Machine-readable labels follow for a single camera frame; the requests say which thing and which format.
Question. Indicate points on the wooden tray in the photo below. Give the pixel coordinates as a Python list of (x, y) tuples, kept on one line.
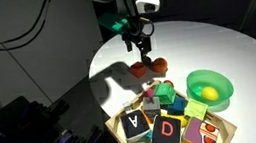
[(113, 128)]

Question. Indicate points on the black spring clamp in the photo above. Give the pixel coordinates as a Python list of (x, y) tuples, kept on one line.
[(59, 106)]

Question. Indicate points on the purple white orange block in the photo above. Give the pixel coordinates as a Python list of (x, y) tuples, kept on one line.
[(199, 135)]

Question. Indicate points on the small teal block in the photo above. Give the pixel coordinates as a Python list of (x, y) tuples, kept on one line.
[(148, 136)]

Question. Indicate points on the black block with letter A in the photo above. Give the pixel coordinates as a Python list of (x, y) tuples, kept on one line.
[(134, 124)]

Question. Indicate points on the black block with letter D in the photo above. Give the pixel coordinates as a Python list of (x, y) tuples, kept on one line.
[(166, 131)]

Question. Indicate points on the grey block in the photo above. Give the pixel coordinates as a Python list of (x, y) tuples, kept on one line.
[(151, 107)]

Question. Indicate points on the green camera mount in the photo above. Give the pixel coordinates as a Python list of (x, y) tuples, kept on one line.
[(114, 23)]

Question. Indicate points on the orange ball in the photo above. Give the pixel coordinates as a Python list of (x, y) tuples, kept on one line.
[(160, 65)]

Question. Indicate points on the pink block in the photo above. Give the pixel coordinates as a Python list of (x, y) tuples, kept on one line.
[(148, 93)]

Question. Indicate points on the lime green block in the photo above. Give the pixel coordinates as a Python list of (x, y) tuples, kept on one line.
[(195, 109)]

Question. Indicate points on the blue block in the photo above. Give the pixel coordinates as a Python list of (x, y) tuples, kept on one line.
[(177, 105)]

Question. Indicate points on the yellow toy lemon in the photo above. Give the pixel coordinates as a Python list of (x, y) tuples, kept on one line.
[(209, 93)]

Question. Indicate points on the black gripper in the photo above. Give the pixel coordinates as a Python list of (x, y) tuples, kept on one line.
[(134, 33)]

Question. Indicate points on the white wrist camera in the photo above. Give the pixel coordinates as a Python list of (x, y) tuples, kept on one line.
[(148, 4)]

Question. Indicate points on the small red ball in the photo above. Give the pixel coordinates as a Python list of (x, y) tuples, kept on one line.
[(169, 83)]

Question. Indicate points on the green plastic bowl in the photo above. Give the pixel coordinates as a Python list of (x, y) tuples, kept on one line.
[(218, 82)]

